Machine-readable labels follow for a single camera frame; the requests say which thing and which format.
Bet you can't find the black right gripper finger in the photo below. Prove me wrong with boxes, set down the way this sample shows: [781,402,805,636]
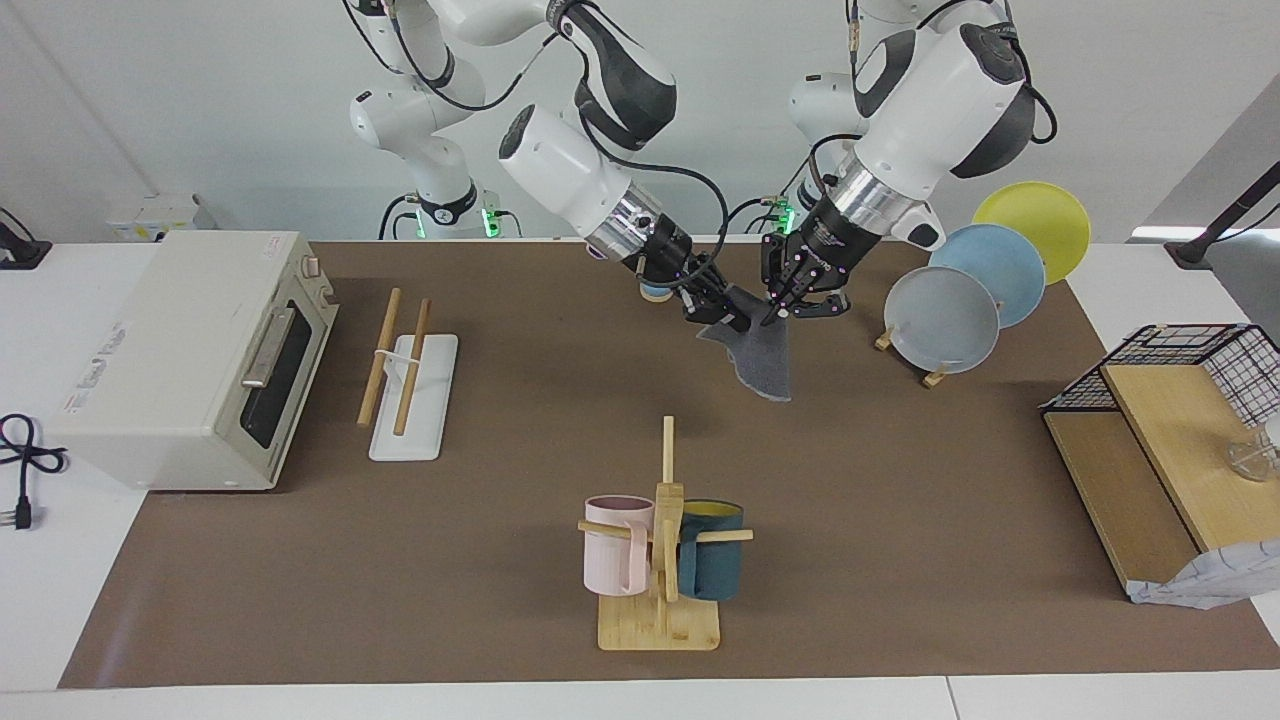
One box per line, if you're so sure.
[683,292,751,333]
[698,255,739,303]

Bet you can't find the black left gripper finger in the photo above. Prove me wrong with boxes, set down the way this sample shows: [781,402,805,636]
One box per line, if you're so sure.
[760,235,801,328]
[790,282,853,321]

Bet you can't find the purple and grey towel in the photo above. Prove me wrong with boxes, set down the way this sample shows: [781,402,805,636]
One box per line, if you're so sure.
[697,285,793,403]

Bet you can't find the wooden plate rack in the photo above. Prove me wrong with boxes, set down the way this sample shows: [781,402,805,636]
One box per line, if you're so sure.
[874,325,951,389]

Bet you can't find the white towel rack wooden bars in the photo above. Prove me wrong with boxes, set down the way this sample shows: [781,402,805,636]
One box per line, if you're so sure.
[357,287,460,463]

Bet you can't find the grey plate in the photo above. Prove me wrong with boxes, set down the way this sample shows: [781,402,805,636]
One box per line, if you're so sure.
[883,266,1001,376]

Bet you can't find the light blue plate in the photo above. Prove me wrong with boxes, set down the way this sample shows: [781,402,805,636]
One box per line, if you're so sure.
[928,223,1047,329]

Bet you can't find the brown table mat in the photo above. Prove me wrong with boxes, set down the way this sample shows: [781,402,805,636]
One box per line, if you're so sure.
[58,238,1280,691]

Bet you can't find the yellow plate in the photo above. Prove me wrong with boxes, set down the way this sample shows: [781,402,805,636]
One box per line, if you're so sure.
[972,181,1092,286]

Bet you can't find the dark teal mug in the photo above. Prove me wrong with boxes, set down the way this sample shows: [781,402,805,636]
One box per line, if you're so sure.
[677,499,746,602]

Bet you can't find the pink mug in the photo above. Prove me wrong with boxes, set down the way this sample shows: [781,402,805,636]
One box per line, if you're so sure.
[583,495,656,597]

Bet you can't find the wooden mug tree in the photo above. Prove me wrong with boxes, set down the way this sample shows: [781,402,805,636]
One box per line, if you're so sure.
[577,415,754,653]

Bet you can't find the wooden shelf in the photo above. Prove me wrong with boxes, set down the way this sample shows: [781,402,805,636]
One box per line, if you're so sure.
[1042,362,1280,591]

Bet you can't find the clear glass cup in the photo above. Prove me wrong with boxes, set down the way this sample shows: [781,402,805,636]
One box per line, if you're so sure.
[1227,415,1280,484]

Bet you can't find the beige toaster oven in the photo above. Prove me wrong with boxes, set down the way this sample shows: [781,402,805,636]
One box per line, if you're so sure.
[48,230,341,493]

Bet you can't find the white box device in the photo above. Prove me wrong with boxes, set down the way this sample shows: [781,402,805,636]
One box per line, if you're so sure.
[105,193,216,241]

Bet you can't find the black base cable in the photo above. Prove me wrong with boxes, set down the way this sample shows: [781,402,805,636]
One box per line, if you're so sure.
[378,193,421,241]
[718,195,801,236]

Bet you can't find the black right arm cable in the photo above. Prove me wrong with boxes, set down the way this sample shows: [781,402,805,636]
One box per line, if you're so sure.
[640,163,733,293]

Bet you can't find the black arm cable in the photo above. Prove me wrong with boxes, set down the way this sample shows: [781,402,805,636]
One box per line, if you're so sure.
[1015,55,1059,146]
[640,163,733,293]

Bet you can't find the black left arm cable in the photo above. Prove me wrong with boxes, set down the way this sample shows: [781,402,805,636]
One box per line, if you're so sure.
[1015,55,1059,146]

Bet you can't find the black camera stand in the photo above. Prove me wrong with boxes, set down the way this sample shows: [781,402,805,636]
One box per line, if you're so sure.
[1165,160,1280,269]

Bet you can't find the black wire basket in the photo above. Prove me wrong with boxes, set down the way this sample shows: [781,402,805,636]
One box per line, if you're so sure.
[1040,322,1280,429]

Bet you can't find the black clamp mount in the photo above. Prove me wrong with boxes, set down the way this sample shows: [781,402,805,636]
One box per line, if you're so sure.
[0,207,53,271]

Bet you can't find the black power cord with plug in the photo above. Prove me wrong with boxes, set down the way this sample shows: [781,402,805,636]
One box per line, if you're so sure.
[0,413,69,531]

